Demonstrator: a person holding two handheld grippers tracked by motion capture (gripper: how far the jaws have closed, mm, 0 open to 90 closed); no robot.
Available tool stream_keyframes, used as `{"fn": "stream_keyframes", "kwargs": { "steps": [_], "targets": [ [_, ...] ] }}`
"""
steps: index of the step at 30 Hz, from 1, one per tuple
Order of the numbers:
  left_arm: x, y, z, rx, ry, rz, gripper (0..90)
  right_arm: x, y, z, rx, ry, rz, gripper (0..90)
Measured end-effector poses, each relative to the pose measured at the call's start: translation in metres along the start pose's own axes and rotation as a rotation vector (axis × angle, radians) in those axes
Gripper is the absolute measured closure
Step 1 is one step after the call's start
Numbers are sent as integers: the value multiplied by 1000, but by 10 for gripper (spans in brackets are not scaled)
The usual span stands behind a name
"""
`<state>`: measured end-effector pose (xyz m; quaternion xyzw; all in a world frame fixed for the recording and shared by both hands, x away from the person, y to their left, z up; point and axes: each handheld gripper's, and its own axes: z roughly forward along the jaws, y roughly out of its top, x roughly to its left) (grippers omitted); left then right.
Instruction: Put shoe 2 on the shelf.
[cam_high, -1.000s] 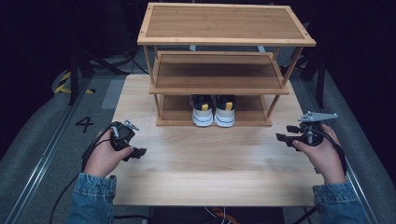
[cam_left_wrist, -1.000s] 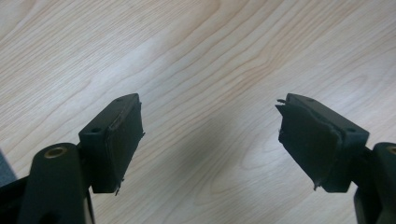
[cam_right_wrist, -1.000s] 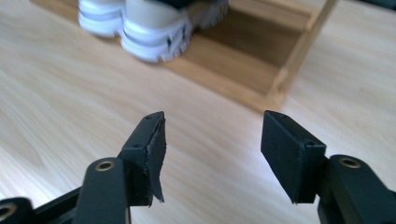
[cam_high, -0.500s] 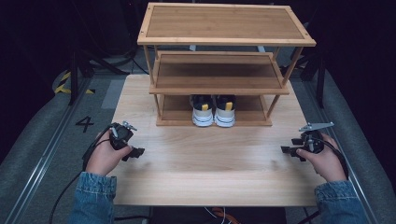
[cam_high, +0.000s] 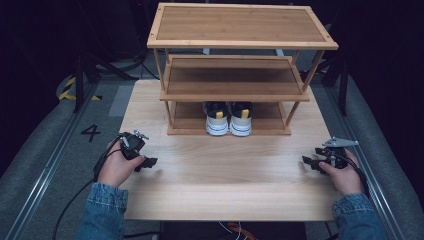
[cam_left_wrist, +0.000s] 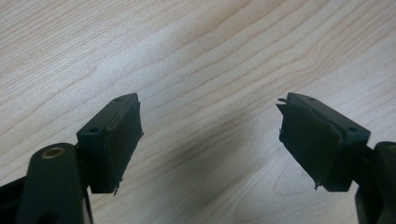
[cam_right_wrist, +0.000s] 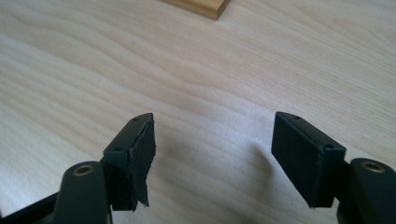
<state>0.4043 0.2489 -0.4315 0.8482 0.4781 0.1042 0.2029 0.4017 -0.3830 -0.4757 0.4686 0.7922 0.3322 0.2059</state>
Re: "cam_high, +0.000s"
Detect person's left hand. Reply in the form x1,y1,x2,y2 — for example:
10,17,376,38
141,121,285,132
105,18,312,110
96,139,146,189

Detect three-tier bamboo shoe rack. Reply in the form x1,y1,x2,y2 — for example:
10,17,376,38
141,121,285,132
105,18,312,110
146,2,340,136

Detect yellow black hazard tape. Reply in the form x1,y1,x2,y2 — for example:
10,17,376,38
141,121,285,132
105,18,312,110
57,76,103,102

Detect left hand-held gripper black cable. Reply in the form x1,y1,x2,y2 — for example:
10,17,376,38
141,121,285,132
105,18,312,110
52,135,125,240

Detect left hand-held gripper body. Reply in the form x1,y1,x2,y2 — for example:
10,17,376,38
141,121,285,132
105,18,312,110
117,129,150,161

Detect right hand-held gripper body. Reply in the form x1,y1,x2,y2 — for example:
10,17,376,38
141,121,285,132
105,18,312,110
321,136,360,170

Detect hand-held gripper black cable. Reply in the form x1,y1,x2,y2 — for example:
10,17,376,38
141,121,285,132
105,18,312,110
336,152,372,198
52,135,125,240

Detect navy beige white sneaker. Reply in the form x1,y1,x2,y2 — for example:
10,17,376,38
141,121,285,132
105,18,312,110
229,101,254,138
202,101,231,137

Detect right hand-held gripper black cable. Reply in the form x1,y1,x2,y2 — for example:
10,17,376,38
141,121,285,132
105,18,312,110
336,152,372,198

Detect orange and white wires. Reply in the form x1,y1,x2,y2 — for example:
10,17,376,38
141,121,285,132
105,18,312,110
218,221,260,240

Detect person's right hand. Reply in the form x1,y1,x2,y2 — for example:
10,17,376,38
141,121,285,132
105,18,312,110
318,148,367,197

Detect grey floor tape patch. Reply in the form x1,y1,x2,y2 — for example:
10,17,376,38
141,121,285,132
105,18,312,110
107,84,135,118

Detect black metal stand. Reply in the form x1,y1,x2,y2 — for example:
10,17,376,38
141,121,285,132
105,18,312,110
320,49,352,117
73,52,138,114

